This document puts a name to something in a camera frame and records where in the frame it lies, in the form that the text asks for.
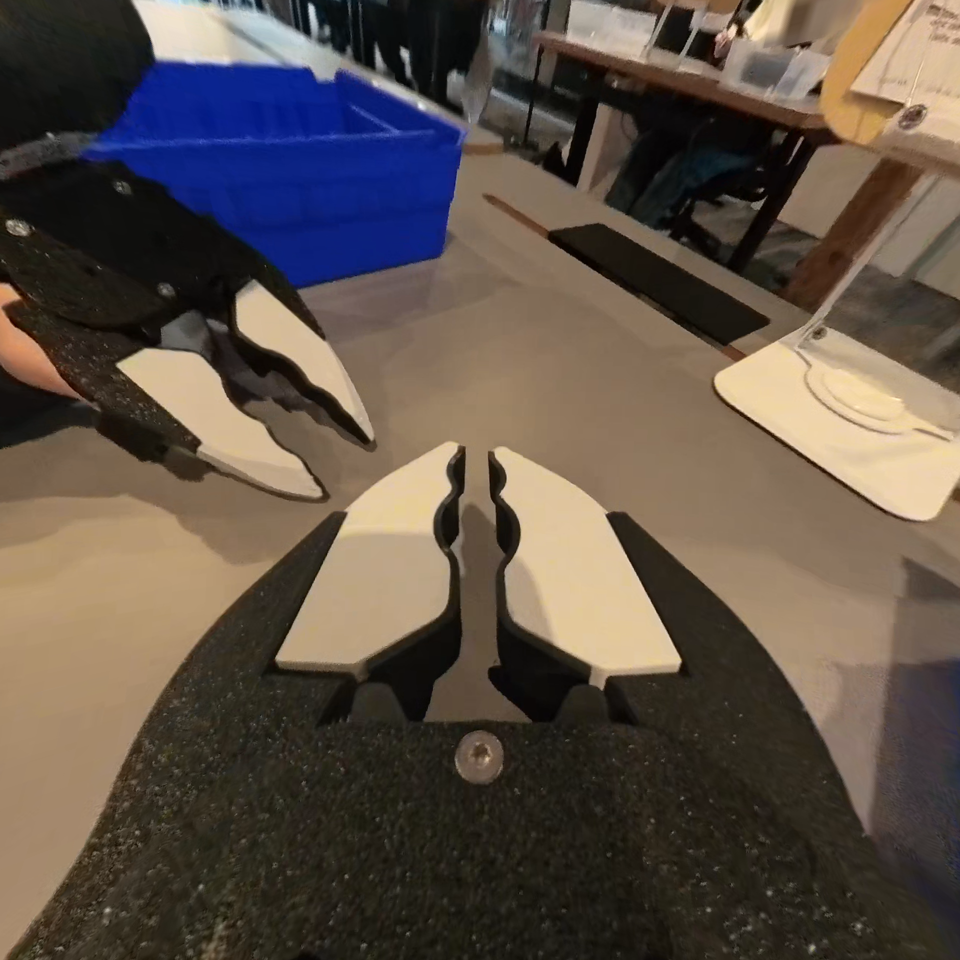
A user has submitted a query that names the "dark office chair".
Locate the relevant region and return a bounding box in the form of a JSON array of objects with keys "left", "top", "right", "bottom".
[{"left": 606, "top": 120, "right": 783, "bottom": 250}]

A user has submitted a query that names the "thin wooden stick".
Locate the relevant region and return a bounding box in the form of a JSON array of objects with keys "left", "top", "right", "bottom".
[{"left": 483, "top": 193, "right": 561, "bottom": 236}]

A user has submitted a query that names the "person's left hand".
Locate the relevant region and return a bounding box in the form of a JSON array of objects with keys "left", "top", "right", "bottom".
[{"left": 0, "top": 283, "right": 81, "bottom": 400}]

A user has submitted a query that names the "wooden table with dark legs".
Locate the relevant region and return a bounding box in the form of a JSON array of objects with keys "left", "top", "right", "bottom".
[{"left": 532, "top": 30, "right": 931, "bottom": 310}]

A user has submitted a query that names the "clear plastic container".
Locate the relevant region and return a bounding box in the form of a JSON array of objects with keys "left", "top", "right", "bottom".
[
  {"left": 566, "top": 0, "right": 660, "bottom": 44},
  {"left": 720, "top": 36, "right": 828, "bottom": 96}
]

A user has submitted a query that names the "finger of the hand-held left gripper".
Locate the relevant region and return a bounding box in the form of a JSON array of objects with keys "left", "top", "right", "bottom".
[
  {"left": 116, "top": 351, "right": 331, "bottom": 504},
  {"left": 227, "top": 277, "right": 376, "bottom": 451}
]

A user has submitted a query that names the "black rectangular mat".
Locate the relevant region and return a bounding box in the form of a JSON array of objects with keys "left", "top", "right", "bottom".
[{"left": 547, "top": 222, "right": 771, "bottom": 346}]

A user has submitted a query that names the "tan board with white paper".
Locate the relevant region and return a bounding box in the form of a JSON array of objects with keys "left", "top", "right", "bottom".
[{"left": 821, "top": 0, "right": 960, "bottom": 151}]

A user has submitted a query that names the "white stand with clear post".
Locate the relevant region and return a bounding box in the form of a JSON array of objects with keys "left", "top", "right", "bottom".
[{"left": 712, "top": 168, "right": 960, "bottom": 522}]

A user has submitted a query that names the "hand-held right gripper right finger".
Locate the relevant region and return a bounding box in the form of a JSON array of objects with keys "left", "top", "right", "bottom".
[{"left": 487, "top": 446, "right": 684, "bottom": 725}]

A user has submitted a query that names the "blue plastic bin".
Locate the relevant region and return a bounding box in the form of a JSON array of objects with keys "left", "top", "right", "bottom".
[{"left": 82, "top": 61, "right": 466, "bottom": 290}]

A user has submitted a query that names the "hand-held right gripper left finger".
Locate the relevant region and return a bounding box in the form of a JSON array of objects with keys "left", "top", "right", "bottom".
[{"left": 273, "top": 441, "right": 466, "bottom": 725}]

